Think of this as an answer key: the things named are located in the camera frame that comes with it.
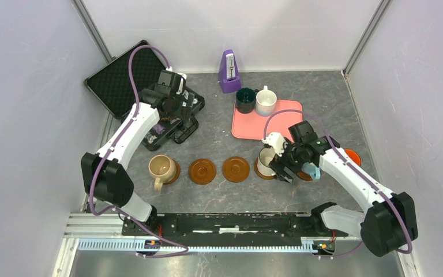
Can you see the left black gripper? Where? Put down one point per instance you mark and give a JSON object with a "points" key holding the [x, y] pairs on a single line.
{"points": [[183, 112]]}

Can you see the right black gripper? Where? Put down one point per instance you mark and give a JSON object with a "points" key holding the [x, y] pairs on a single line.
{"points": [[278, 164]]}

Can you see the wooden coaster five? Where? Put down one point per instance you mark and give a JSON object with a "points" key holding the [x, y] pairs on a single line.
{"points": [[304, 176]]}

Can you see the light blue mug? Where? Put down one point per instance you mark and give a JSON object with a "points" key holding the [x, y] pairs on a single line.
{"points": [[312, 170]]}

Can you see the white mug black rim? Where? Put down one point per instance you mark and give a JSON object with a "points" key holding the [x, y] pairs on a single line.
{"points": [[265, 156]]}

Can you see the wooden coaster four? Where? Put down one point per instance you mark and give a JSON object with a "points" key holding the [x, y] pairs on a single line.
{"points": [[259, 174]]}

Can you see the wooden coaster two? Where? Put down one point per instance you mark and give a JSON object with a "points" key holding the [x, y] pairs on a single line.
{"points": [[236, 169]]}

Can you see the pink tray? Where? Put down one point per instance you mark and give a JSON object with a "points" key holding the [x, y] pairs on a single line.
{"points": [[251, 126]]}

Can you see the orange mug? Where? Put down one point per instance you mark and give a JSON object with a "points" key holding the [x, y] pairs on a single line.
{"points": [[353, 156]]}

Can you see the beige ceramic mug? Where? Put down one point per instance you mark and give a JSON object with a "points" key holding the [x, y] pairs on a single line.
{"points": [[162, 169]]}

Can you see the wooden coaster one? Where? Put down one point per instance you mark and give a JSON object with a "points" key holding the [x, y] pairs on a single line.
{"points": [[177, 173]]}

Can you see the dark green mug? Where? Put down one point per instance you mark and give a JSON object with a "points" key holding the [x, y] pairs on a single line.
{"points": [[245, 100]]}

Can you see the wooden coaster three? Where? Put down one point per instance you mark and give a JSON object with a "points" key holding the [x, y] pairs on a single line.
{"points": [[202, 171]]}

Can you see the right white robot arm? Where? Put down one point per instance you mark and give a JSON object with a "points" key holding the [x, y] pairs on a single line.
{"points": [[387, 220]]}

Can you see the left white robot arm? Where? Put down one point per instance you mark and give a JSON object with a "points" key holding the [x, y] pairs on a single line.
{"points": [[105, 174]]}

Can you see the black poker chip case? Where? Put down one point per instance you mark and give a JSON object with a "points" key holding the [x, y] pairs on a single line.
{"points": [[112, 86]]}

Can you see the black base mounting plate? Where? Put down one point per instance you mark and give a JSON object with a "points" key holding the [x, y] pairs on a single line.
{"points": [[238, 229]]}

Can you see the purple metronome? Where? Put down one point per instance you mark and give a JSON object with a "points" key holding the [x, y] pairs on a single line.
{"points": [[228, 76]]}

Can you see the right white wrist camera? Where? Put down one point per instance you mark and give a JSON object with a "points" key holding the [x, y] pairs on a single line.
{"points": [[277, 141]]}

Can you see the aluminium frame rail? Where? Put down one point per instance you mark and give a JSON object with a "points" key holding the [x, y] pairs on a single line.
{"points": [[112, 232]]}

